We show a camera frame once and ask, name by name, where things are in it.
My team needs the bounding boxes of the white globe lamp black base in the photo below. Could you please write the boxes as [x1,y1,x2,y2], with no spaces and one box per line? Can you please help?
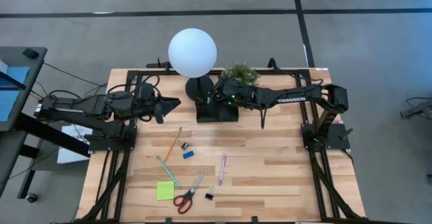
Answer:
[167,28,218,103]

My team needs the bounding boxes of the small potted green plant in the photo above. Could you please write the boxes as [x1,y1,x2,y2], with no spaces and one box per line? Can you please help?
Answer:
[221,62,261,87]

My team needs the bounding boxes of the purple transparent pen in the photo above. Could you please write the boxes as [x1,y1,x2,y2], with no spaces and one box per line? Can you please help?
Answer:
[218,155,227,187]

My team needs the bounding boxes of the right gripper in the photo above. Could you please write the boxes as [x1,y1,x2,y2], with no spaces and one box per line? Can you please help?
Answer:
[204,77,252,107]

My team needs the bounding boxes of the black aluminium table frame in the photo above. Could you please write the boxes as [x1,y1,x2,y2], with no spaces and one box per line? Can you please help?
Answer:
[80,67,369,223]

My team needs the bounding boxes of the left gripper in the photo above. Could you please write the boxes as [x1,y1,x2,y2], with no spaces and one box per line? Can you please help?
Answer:
[131,82,182,121]

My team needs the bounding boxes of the yellow pencil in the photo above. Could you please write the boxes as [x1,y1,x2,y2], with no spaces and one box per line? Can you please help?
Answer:
[164,126,183,163]

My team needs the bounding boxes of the black computer mouse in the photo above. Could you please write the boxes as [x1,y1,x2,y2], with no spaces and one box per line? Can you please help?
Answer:
[22,48,40,59]

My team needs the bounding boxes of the grey side desk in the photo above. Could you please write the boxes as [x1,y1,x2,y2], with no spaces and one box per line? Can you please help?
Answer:
[0,46,90,200]

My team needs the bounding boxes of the red-handled scissors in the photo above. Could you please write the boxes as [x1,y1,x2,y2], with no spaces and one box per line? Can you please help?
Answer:
[173,171,205,215]

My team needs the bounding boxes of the laptop with blue screen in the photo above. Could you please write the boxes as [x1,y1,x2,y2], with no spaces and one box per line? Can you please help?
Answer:
[0,60,31,122]

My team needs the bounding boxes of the white paper sheet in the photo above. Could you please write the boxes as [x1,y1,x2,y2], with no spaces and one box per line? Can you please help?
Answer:
[56,123,94,165]

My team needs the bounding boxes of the black table clamp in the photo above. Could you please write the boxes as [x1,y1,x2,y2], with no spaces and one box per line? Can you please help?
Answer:
[146,57,173,72]
[267,57,284,72]

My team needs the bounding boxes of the green sticky note pad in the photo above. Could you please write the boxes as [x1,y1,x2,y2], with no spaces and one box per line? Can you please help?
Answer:
[156,180,176,201]

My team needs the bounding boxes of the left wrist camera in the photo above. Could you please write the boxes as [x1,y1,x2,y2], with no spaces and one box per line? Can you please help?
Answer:
[154,103,165,124]

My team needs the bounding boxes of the black floor stand with cables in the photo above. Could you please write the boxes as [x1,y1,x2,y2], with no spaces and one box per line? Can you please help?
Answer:
[400,96,432,120]

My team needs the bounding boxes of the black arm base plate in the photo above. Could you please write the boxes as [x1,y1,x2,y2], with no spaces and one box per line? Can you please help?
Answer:
[88,125,138,152]
[301,122,352,150]

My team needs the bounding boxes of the black mesh desk organizer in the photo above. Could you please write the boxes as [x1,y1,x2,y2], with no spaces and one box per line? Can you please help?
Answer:
[195,94,240,123]

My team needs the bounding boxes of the teal pencil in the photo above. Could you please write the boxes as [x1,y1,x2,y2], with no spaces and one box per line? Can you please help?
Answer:
[155,155,182,188]

